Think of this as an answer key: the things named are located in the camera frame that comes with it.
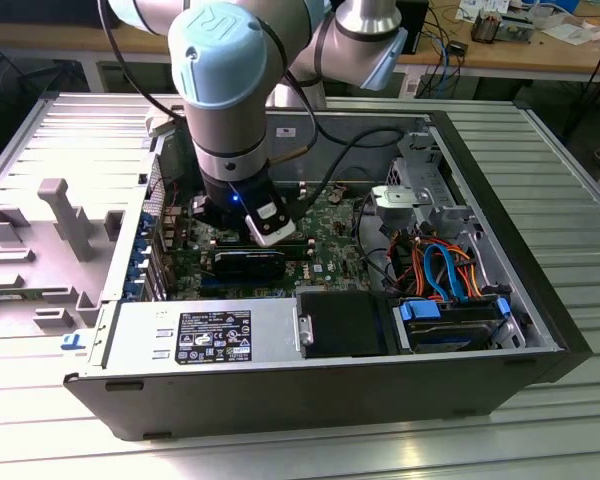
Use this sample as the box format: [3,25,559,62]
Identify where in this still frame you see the white case latch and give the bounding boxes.
[143,103,184,140]

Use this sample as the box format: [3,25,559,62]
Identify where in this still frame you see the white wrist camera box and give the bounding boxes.
[228,182,297,247]

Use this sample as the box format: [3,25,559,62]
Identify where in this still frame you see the green motherboard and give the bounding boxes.
[160,180,379,302]

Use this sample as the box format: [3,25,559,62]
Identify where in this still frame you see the wooden desk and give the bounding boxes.
[0,0,600,84]

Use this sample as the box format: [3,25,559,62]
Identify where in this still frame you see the green circuit device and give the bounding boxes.
[497,14,536,44]

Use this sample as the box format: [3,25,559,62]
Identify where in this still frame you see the black graphics card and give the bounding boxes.
[212,247,287,282]

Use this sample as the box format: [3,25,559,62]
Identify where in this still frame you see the black open PC case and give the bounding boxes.
[62,102,595,444]

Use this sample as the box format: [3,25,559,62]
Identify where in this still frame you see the tall black box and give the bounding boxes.
[399,0,430,55]

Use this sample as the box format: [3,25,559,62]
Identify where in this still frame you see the black camera cable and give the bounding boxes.
[294,128,406,214]

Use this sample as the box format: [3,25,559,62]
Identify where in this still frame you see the silver metal drive cage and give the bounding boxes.
[387,130,484,241]

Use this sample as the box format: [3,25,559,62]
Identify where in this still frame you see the hard disk in blue carrier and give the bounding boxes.
[392,294,514,355]

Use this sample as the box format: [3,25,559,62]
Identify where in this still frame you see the silver power supply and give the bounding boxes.
[102,298,302,372]

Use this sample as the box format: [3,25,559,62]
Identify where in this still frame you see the brown transformer coil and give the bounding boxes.
[470,10,504,45]

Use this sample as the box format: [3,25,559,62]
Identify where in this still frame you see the white papers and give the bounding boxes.
[539,12,600,47]

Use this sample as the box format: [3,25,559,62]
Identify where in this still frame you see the grey parts rack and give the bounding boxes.
[0,177,127,342]

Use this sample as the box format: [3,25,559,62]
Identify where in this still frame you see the black desktop computer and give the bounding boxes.
[0,0,106,29]

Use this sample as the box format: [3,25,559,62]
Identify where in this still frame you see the blue flat wire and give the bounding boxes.
[422,241,476,305]

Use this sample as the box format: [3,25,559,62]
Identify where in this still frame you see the orange wire bundle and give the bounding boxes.
[390,235,487,301]

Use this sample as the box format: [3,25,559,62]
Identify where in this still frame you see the black drive bay cover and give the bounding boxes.
[298,290,402,361]

